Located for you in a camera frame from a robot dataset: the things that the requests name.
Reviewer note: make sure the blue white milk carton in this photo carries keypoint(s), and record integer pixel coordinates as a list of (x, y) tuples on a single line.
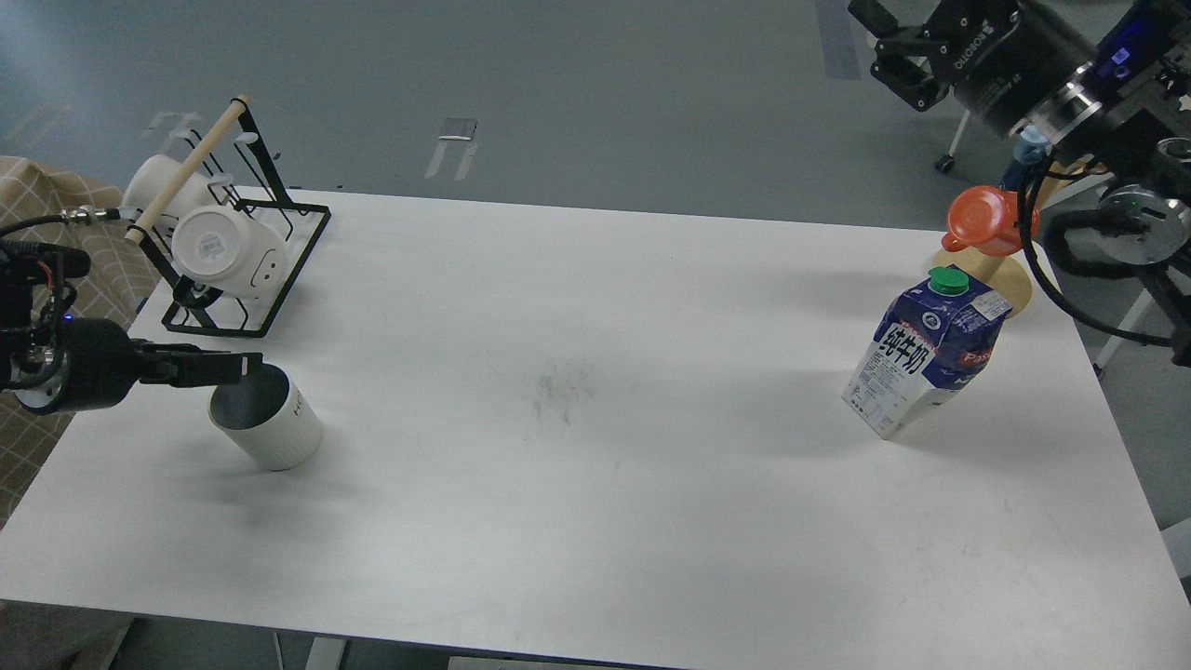
[(933, 340)]

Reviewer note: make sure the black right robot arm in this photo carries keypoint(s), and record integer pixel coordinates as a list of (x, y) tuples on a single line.
[(1116, 103)]

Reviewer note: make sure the white mug on rack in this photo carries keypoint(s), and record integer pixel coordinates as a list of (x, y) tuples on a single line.
[(224, 248)]

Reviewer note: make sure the wooden mug tree stand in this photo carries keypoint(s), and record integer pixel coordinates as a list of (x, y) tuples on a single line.
[(1078, 170)]

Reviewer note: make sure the orange plastic mug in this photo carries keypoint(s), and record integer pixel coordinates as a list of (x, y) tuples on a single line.
[(984, 218)]

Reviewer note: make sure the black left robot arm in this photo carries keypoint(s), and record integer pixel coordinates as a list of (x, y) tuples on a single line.
[(54, 362)]

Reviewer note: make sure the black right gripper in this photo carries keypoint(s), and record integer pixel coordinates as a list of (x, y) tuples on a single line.
[(1000, 58)]

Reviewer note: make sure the white ribbed cup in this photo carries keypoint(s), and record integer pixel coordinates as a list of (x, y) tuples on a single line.
[(266, 416)]

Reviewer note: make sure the blue plastic mug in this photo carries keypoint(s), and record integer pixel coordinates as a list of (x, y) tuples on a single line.
[(1031, 146)]

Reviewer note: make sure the black wire mug rack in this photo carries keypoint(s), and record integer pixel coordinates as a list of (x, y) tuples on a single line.
[(243, 174)]

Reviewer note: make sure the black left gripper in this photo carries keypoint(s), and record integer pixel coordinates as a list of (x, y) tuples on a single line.
[(100, 365)]

